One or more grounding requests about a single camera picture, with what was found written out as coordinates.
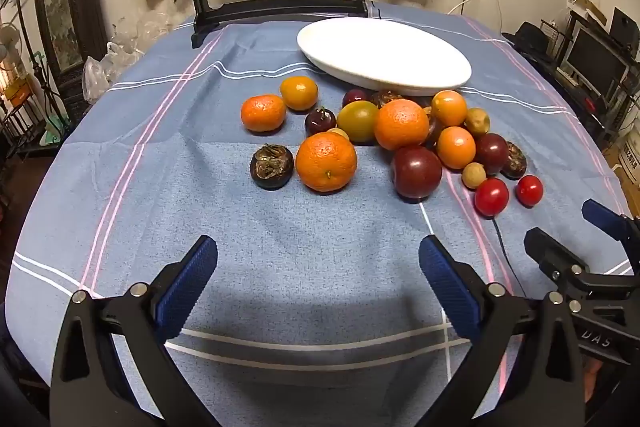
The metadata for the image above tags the clear plastic bag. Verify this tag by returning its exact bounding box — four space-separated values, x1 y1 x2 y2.
107 9 193 58

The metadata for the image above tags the green-yellow tomato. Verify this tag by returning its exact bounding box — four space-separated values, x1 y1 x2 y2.
336 100 380 144

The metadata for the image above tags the thin black cable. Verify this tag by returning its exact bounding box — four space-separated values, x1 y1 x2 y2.
492 214 526 298

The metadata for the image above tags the black hat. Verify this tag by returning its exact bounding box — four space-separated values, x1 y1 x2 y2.
502 22 556 55

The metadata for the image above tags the mandarin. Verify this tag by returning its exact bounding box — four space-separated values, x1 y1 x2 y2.
240 94 287 132

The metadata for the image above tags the orange-yellow tomato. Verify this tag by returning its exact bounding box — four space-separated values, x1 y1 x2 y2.
279 76 319 112

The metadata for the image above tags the small orange tomato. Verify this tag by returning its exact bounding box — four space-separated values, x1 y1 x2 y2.
431 90 468 127
437 126 477 170

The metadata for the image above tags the red cherry tomato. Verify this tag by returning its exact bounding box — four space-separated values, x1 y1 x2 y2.
474 178 510 217
515 175 544 206

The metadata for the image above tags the black speaker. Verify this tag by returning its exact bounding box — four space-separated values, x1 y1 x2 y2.
609 7 640 52

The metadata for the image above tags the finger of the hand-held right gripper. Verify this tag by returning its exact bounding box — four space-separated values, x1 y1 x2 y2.
581 199 640 273
524 227 591 283

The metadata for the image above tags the white plastic bag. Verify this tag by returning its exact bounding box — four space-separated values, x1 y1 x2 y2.
82 56 118 105

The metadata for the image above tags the large orange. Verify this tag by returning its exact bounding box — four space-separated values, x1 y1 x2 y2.
295 132 358 193
374 99 431 151

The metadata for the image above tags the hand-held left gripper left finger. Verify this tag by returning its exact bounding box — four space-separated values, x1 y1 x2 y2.
49 235 221 427

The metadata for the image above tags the computer monitor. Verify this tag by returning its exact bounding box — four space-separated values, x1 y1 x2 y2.
562 24 631 100

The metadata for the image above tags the cardboard box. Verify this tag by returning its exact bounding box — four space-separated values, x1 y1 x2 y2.
602 142 640 188

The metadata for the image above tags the dark framed painting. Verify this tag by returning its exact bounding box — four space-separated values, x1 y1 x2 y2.
32 0 108 118

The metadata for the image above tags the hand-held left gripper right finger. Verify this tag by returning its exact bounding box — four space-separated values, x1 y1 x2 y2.
419 235 586 427

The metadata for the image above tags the dark red plum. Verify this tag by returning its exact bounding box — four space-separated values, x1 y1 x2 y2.
475 133 510 175
391 145 443 200

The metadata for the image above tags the blue striped tablecloth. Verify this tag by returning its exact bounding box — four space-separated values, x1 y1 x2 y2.
5 0 633 427

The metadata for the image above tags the white oval plate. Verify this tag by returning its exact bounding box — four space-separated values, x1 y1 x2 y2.
296 18 473 96

